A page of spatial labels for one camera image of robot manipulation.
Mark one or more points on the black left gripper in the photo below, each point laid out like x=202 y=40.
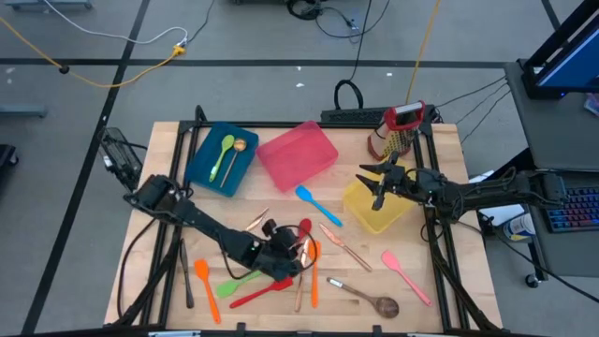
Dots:
x=285 y=243

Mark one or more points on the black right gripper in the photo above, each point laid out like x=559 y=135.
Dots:
x=400 y=182

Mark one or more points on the red silicone spoon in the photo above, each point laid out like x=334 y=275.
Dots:
x=305 y=226

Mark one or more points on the red silicone spatula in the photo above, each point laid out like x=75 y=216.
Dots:
x=281 y=284

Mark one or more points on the orange silicone spoon spatula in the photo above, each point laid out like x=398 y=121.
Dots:
x=315 y=281

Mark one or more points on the blue silicone spatula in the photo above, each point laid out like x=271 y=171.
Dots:
x=303 y=193

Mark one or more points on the pink silicone spatula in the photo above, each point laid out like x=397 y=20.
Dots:
x=390 y=259

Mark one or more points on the black knife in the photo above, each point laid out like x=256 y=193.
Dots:
x=187 y=281

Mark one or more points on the copper metal spoon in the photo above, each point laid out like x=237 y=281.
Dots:
x=240 y=144

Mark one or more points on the green silicone spoon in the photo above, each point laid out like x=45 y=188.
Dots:
x=228 y=142

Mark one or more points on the dark wooden spoon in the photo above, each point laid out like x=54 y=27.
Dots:
x=387 y=307

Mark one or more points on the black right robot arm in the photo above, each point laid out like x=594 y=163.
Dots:
x=491 y=192

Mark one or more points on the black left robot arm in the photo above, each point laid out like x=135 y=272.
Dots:
x=206 y=224

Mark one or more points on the yellow plastic bin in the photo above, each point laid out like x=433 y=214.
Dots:
x=369 y=220

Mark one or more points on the black power strip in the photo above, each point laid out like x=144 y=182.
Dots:
x=351 y=115

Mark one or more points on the green silicone spatula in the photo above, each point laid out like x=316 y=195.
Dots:
x=226 y=289

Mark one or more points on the pink plastic bin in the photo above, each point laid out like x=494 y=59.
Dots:
x=295 y=156

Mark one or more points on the teal blue plastic bin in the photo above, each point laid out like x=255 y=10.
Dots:
x=201 y=164

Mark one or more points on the white blue can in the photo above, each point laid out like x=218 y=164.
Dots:
x=519 y=227

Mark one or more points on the grey desk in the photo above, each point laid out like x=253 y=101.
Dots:
x=552 y=131

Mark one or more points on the black caster wheel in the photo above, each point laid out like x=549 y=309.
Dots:
x=532 y=281

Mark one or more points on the backlit keyboard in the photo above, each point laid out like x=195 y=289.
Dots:
x=580 y=210

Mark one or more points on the computer monitor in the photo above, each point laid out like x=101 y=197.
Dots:
x=575 y=65

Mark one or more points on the colourful book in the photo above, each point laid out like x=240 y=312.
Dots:
x=593 y=104

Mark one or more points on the black chair wheel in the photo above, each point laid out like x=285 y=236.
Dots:
x=7 y=156

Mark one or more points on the grey metal base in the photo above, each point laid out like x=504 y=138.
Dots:
x=47 y=4
x=23 y=111

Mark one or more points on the black table frame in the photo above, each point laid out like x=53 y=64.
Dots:
x=276 y=125

